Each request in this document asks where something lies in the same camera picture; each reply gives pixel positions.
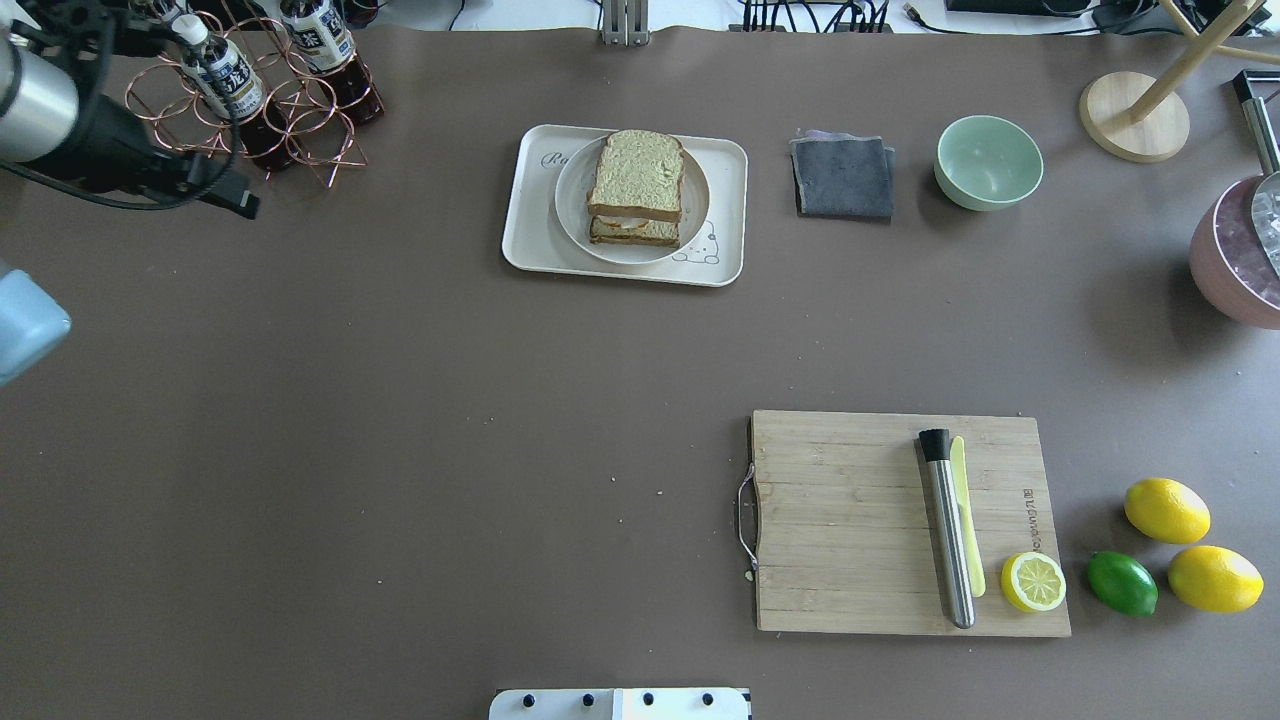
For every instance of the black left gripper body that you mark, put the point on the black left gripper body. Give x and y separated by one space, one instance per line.
113 143

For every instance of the white round plate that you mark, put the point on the white round plate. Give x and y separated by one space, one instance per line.
578 177

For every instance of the bread slice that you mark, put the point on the bread slice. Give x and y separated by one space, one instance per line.
639 174
657 234

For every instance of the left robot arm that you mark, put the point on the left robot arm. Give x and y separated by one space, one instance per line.
61 131

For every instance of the cream rabbit tray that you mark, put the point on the cream rabbit tray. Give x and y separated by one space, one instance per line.
534 239

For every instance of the tea bottle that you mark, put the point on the tea bottle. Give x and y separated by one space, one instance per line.
321 36
234 91

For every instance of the fried egg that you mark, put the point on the fried egg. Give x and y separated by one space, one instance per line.
622 222

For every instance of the grey folded cloth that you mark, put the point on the grey folded cloth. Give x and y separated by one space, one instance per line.
838 175

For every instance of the bamboo cutting board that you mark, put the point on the bamboo cutting board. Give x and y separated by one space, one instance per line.
844 543

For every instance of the mint green bowl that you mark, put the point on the mint green bowl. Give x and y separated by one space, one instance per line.
985 163

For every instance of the steel muddler black tip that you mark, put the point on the steel muddler black tip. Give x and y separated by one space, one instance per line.
948 527

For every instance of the half lemon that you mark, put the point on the half lemon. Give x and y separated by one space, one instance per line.
1033 582

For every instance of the wooden cup stand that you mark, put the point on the wooden cup stand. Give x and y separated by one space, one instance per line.
1139 118

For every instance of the green lime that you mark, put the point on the green lime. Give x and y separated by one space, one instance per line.
1122 583

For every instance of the yellow lemon upper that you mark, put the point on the yellow lemon upper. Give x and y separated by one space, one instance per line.
1166 510

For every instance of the yellow lemon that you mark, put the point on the yellow lemon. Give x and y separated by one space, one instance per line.
1215 579
1166 510

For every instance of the pink bowl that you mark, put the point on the pink bowl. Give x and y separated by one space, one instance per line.
1228 263

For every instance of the clear plastic ice cubes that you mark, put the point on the clear plastic ice cubes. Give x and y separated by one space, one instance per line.
1265 216

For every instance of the metal ice scoop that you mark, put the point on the metal ice scoop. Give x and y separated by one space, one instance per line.
1253 88

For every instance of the yellow lemon lower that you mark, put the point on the yellow lemon lower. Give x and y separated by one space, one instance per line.
1215 579

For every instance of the copper wire bottle rack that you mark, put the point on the copper wire bottle rack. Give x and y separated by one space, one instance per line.
321 138

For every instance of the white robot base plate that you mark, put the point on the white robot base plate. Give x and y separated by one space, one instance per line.
623 703

